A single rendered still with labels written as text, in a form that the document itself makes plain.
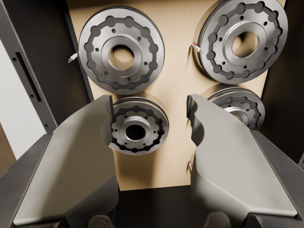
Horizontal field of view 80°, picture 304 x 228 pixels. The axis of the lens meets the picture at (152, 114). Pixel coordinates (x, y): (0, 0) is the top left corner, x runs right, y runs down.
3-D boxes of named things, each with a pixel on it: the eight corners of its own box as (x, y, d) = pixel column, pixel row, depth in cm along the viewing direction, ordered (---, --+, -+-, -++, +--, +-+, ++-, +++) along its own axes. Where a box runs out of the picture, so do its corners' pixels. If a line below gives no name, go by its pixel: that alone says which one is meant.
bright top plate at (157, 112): (92, 106, 26) (91, 108, 25) (163, 93, 25) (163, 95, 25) (113, 157, 31) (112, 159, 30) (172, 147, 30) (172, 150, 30)
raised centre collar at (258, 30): (225, 22, 20) (227, 23, 20) (269, 19, 20) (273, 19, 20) (219, 66, 23) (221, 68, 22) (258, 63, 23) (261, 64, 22)
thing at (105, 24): (71, 6, 19) (69, 6, 19) (166, 8, 20) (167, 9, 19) (87, 92, 25) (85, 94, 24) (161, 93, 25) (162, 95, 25)
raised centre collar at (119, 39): (98, 33, 20) (97, 34, 20) (142, 34, 21) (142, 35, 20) (103, 76, 23) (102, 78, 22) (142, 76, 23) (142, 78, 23)
